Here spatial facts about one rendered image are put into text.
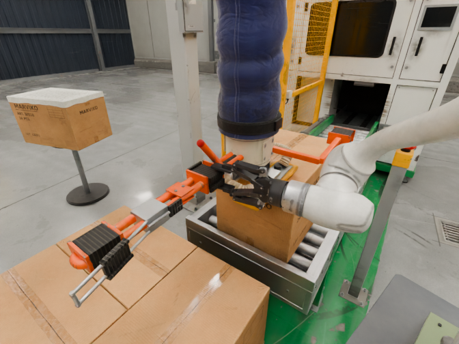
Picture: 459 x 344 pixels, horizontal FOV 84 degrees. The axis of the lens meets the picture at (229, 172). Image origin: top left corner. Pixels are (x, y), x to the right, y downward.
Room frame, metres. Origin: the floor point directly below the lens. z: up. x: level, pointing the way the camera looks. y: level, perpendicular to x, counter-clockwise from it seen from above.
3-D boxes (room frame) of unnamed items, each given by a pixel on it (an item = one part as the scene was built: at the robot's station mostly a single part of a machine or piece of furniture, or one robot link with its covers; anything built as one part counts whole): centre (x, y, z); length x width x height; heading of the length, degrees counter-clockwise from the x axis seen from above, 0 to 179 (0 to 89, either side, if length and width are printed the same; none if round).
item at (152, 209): (0.51, 0.20, 1.06); 0.07 x 0.07 x 0.04; 54
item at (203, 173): (0.68, 0.07, 1.08); 0.10 x 0.08 x 0.06; 54
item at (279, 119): (0.88, -0.07, 1.20); 0.23 x 0.23 x 0.04
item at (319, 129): (2.27, -0.72, 0.60); 1.60 x 0.10 x 0.09; 145
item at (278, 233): (1.16, -0.27, 0.75); 0.60 x 0.40 x 0.40; 144
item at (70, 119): (2.18, 1.46, 0.82); 0.60 x 0.40 x 0.40; 72
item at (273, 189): (0.60, -0.11, 1.08); 0.09 x 0.07 x 0.08; 61
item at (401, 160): (1.05, -0.80, 0.50); 0.07 x 0.07 x 1.00; 55
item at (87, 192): (2.18, 1.46, 0.31); 0.40 x 0.40 x 0.62
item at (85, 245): (0.40, 0.28, 1.07); 0.08 x 0.07 x 0.05; 144
